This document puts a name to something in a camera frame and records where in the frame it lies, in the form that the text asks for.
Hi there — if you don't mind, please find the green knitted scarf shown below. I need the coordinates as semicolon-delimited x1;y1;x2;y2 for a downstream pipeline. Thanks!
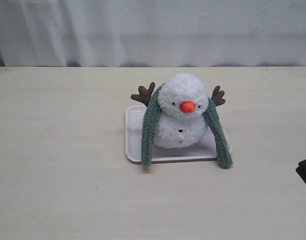
141;83;234;169

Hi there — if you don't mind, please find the white plush snowman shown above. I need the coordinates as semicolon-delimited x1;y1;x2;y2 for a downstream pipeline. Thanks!
130;73;225;150

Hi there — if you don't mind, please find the white rectangular plastic tray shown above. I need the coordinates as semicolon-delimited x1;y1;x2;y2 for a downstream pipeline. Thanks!
124;104;233;165

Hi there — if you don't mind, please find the white backdrop curtain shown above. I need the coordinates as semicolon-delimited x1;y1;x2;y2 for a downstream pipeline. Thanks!
0;0;306;67

